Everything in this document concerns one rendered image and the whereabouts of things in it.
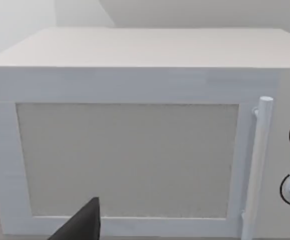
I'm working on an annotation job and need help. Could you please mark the pale microwave door handle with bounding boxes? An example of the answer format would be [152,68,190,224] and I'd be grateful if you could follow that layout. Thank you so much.
[240,96,274,240]

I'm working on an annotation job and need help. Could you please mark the pale microwave oven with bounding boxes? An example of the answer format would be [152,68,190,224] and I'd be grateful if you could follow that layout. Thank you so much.
[0,27,290,240]

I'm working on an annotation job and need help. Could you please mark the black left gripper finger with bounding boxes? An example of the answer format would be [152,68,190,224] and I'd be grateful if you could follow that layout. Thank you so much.
[46,196,102,240]

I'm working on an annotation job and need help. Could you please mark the pale microwave door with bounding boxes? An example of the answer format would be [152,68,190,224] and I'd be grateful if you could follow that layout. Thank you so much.
[0,66,278,238]

